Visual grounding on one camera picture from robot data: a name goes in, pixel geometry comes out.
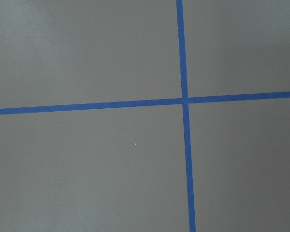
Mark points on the blue tape line lengthwise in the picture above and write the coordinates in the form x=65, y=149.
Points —
x=185, y=114

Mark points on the blue tape line crosswise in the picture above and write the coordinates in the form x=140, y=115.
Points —
x=143, y=103

